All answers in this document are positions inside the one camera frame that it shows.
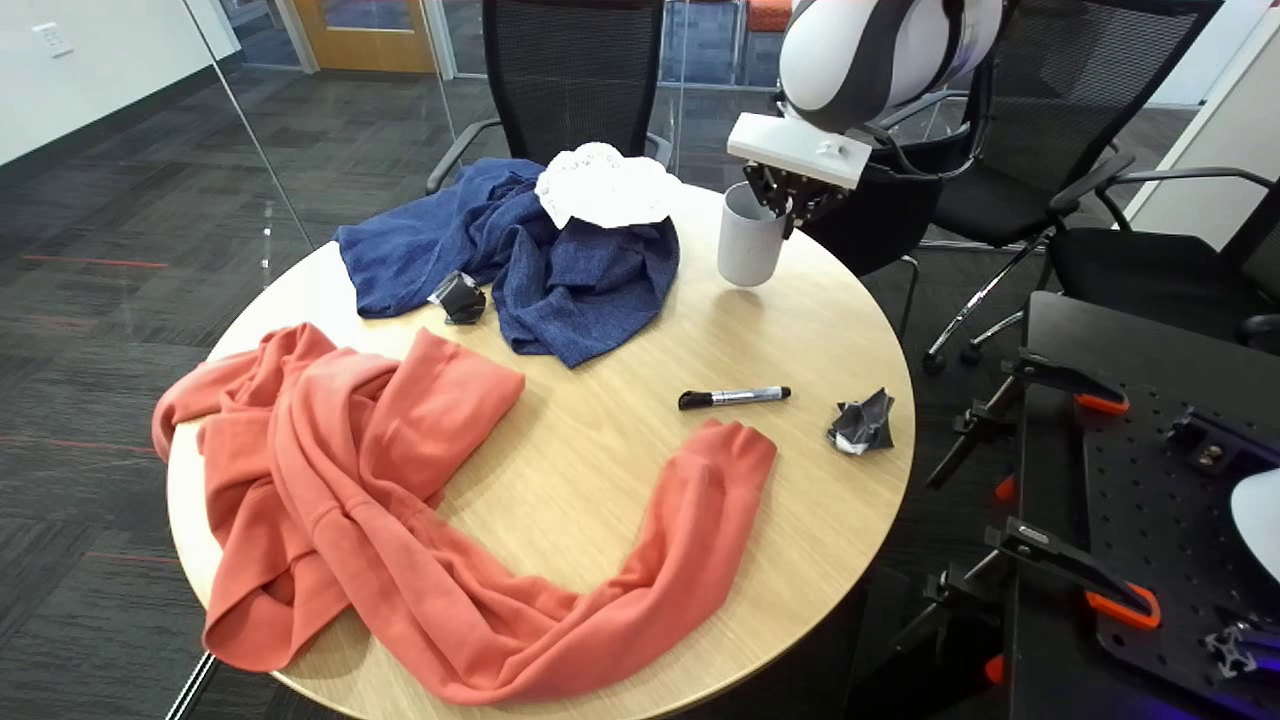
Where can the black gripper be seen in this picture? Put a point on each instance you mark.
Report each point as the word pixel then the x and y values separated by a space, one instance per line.
pixel 797 186

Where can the white ceramic mug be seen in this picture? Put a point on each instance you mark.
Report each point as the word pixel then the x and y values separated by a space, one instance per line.
pixel 744 254

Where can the white paper doily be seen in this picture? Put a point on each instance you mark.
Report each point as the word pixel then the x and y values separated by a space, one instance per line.
pixel 606 186

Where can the black marker pen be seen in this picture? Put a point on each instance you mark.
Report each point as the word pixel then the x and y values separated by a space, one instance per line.
pixel 735 399

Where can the dark blue cloth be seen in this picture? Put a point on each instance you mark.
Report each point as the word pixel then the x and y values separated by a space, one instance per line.
pixel 584 294

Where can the black silver binder clip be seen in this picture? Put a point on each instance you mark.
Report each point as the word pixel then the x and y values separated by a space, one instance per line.
pixel 862 425

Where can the black office chair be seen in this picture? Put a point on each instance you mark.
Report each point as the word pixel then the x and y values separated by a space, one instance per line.
pixel 1161 284
pixel 574 67
pixel 1042 145

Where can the black robot stand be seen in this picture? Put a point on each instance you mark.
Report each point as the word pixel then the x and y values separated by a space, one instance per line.
pixel 1066 344

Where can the small black binder clip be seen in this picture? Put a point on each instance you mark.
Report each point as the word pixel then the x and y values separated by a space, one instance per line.
pixel 462 297

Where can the black orange clamp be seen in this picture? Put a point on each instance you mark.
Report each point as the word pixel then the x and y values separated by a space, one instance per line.
pixel 1102 406
pixel 1121 605

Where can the wooden door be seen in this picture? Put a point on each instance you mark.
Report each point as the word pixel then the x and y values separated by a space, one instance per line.
pixel 374 32

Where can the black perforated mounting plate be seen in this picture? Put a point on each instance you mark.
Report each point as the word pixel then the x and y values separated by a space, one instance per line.
pixel 1161 533

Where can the orange cloth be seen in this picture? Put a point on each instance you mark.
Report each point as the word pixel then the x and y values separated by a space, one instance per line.
pixel 334 454

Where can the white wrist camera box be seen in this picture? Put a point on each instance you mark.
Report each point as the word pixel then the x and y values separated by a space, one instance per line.
pixel 800 145

